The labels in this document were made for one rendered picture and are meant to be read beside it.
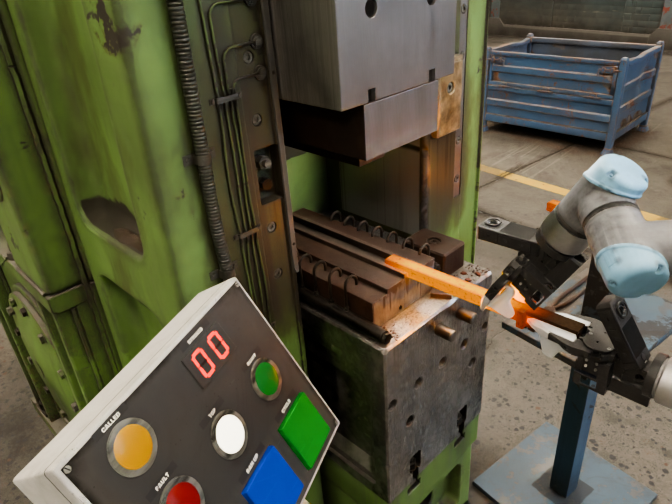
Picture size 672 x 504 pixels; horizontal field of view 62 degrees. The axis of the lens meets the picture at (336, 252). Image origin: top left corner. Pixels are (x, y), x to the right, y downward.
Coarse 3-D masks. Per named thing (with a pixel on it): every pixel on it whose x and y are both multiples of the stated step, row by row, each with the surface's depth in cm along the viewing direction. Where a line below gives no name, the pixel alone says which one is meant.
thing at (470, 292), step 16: (416, 272) 111; (432, 272) 110; (448, 288) 107; (464, 288) 104; (480, 288) 104; (480, 304) 102; (512, 304) 99; (544, 320) 94; (560, 320) 93; (576, 336) 91
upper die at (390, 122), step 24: (408, 96) 96; (432, 96) 101; (288, 120) 104; (312, 120) 99; (336, 120) 95; (360, 120) 91; (384, 120) 93; (408, 120) 98; (432, 120) 103; (312, 144) 102; (336, 144) 97; (360, 144) 93; (384, 144) 95
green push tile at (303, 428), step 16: (304, 400) 79; (288, 416) 75; (304, 416) 77; (320, 416) 80; (288, 432) 74; (304, 432) 76; (320, 432) 79; (304, 448) 75; (320, 448) 78; (304, 464) 75
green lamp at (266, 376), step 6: (258, 366) 74; (264, 366) 75; (270, 366) 76; (258, 372) 74; (264, 372) 75; (270, 372) 76; (276, 372) 77; (258, 378) 74; (264, 378) 74; (270, 378) 75; (276, 378) 76; (258, 384) 73; (264, 384) 74; (270, 384) 75; (276, 384) 76; (264, 390) 74; (270, 390) 75; (276, 390) 76
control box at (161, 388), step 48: (240, 288) 77; (192, 336) 68; (240, 336) 74; (144, 384) 60; (192, 384) 65; (240, 384) 71; (288, 384) 78; (96, 432) 54; (192, 432) 63; (48, 480) 51; (96, 480) 53; (144, 480) 57; (192, 480) 61; (240, 480) 66
